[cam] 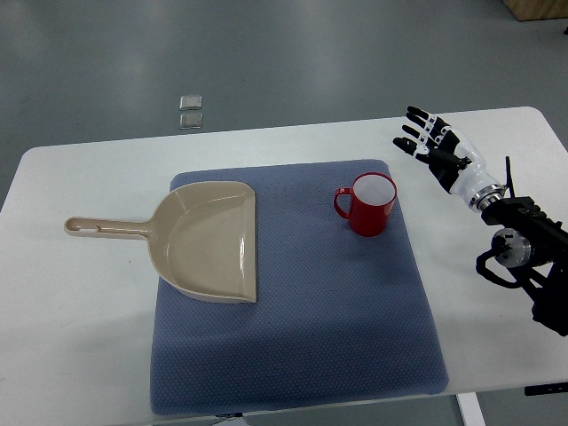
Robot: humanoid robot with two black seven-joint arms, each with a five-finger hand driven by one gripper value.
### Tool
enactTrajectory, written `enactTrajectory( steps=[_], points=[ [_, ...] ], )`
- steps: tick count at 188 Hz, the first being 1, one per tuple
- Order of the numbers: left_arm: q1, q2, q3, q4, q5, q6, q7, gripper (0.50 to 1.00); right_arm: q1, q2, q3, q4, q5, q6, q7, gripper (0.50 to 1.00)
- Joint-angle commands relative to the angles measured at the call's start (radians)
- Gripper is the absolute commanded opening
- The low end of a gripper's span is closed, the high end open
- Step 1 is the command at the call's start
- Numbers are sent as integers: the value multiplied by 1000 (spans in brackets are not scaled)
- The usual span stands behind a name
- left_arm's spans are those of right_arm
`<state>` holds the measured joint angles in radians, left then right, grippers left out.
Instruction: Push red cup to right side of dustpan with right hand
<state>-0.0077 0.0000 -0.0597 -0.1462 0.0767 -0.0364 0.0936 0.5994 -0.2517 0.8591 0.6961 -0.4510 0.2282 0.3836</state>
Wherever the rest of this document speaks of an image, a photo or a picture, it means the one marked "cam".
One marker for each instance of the red plastic mug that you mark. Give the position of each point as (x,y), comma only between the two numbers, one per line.
(367,204)

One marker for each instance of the white table leg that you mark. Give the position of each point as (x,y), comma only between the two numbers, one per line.
(471,413)

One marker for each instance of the upper metal floor plate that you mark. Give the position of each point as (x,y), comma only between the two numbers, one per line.
(190,102)

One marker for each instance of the black table control panel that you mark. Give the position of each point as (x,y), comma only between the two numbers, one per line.
(546,389)

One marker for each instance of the beige plastic dustpan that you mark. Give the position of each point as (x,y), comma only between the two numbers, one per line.
(201,240)

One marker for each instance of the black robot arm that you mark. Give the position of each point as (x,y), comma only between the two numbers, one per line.
(528,252)

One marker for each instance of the metal floor plate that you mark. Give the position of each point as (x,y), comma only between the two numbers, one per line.
(190,102)
(188,121)

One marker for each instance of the lower metal floor plate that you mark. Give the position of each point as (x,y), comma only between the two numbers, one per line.
(188,121)

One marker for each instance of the wooden box corner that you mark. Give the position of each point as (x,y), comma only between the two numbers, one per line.
(529,10)

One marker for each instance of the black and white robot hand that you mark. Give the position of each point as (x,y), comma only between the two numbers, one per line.
(451,158)

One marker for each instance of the blue textured mat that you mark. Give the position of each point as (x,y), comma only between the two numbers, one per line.
(338,316)

